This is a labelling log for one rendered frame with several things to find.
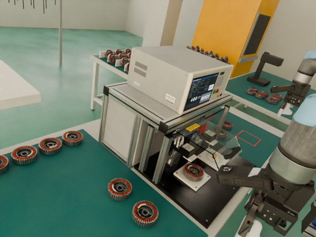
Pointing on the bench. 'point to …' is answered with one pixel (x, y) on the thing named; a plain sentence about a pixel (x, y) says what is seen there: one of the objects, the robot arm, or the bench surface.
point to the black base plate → (213, 210)
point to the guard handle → (232, 153)
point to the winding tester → (174, 74)
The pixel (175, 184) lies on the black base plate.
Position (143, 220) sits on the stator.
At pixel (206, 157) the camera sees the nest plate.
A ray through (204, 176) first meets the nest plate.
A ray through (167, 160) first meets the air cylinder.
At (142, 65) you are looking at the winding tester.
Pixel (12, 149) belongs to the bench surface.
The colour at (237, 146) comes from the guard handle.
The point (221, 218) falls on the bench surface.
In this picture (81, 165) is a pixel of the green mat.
